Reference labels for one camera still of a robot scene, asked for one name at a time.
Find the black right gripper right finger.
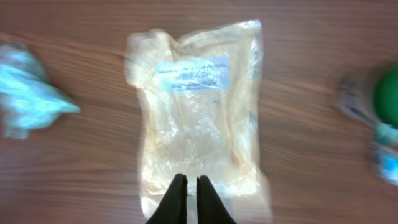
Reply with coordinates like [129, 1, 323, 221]
[197, 175, 236, 224]

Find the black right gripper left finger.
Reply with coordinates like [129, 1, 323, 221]
[146, 174, 187, 224]

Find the white plastic pouch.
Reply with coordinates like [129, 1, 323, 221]
[125, 20, 272, 223]

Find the light blue snack packet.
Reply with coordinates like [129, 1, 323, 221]
[1, 42, 80, 139]

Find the teal tissue pack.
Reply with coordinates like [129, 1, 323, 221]
[373, 123, 397, 186]

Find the green lid jar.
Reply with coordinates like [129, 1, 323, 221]
[336, 63, 397, 129]

